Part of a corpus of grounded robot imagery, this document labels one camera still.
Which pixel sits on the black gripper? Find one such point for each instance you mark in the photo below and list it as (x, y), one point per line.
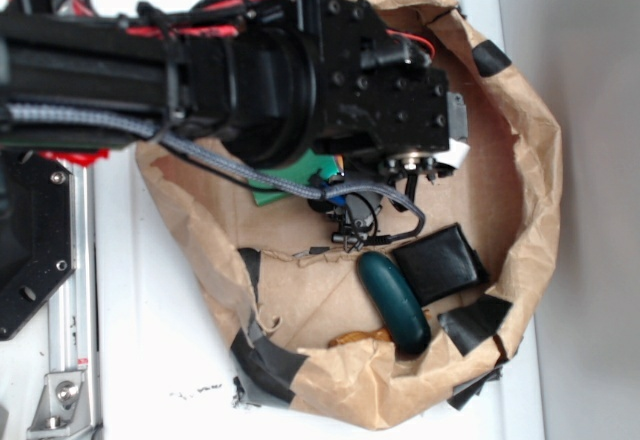
(358, 90)

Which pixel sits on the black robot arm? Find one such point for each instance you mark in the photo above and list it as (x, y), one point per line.
(271, 79)

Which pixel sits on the green rectangular block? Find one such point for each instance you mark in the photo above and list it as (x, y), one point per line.
(301, 171)

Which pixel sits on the black square block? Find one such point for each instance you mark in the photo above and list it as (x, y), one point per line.
(441, 264)

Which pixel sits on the dark green oval object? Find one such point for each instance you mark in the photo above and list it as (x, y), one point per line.
(398, 306)

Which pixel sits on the orange object under paper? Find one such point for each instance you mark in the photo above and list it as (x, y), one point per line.
(381, 334)

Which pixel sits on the brown paper bag bin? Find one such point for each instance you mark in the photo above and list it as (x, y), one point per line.
(279, 292)

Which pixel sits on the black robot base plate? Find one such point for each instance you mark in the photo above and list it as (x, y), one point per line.
(36, 235)

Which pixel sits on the aluminium extrusion rail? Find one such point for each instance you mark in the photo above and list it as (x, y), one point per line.
(72, 311)

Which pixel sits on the metal corner bracket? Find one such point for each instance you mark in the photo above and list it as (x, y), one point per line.
(66, 408)

